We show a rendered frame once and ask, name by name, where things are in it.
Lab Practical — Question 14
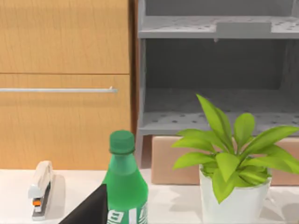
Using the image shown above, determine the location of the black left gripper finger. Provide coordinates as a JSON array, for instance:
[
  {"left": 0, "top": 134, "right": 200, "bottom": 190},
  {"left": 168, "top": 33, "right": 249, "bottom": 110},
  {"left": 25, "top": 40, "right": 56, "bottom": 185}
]
[{"left": 58, "top": 183, "right": 108, "bottom": 224}]

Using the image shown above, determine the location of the green bottle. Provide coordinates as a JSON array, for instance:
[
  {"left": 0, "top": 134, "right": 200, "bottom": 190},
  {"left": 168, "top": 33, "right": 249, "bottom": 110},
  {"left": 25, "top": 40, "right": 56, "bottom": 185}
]
[{"left": 102, "top": 130, "right": 150, "bottom": 224}]

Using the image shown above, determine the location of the white stapler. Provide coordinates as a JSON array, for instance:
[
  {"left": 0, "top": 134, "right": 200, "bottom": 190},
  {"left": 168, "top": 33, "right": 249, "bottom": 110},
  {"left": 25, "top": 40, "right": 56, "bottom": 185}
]
[{"left": 28, "top": 160, "right": 55, "bottom": 221}]

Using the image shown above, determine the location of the wooden cupboard drawer front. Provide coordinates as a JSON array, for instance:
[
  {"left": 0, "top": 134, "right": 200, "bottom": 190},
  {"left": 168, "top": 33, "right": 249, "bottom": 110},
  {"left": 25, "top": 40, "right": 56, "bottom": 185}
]
[{"left": 0, "top": 74, "right": 131, "bottom": 170}]

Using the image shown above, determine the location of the wooden cupboard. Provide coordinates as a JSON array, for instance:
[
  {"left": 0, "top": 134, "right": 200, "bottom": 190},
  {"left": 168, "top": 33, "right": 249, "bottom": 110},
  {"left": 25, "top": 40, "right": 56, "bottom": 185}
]
[{"left": 0, "top": 0, "right": 141, "bottom": 170}]

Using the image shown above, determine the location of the green plant in white pot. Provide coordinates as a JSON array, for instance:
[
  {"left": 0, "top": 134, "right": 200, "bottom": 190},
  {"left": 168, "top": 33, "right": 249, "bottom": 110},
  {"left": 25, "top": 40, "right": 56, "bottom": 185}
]
[{"left": 171, "top": 93, "right": 299, "bottom": 224}]

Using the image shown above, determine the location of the wooden cupboard door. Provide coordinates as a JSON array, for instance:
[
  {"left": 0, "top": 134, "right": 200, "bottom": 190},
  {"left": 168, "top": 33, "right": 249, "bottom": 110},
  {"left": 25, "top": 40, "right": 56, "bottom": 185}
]
[{"left": 0, "top": 0, "right": 130, "bottom": 74}]

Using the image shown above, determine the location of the grey pierced drawer inside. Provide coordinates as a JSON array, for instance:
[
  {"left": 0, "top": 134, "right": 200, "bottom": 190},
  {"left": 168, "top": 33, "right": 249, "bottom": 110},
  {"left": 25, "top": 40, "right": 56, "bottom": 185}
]
[{"left": 137, "top": 0, "right": 299, "bottom": 136}]

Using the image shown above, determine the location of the long metal handle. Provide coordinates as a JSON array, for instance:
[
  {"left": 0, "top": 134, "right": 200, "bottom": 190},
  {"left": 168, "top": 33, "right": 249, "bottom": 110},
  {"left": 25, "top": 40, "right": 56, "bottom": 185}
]
[{"left": 0, "top": 86, "right": 119, "bottom": 94}]

